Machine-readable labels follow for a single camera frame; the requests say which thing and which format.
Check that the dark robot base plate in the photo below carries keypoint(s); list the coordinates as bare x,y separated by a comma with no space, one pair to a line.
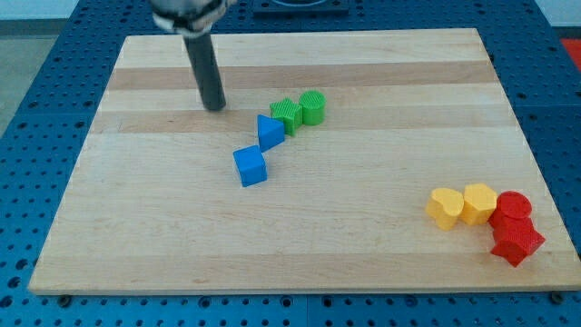
300,8

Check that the yellow heart block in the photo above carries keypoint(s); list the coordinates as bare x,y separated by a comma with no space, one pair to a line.
444,206

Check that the wooden board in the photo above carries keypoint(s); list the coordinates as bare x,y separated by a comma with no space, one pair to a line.
155,205

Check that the red cylinder block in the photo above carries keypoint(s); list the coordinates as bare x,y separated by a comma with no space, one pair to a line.
513,210

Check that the blue cube block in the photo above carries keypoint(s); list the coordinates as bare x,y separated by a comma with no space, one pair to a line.
251,165

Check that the red star block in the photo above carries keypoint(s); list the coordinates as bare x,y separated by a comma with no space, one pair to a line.
514,242

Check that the blue triangle block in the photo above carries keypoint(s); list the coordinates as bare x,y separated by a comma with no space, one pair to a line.
271,132

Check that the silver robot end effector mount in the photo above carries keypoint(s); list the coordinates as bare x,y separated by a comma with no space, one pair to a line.
190,18

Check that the green cylinder block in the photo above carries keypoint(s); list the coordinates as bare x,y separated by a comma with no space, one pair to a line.
313,105

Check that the green star block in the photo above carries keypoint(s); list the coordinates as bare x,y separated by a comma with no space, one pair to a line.
289,113

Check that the yellow hexagon block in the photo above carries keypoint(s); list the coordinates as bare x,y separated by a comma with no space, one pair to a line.
480,201

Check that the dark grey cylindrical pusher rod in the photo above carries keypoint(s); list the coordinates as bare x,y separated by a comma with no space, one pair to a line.
206,71

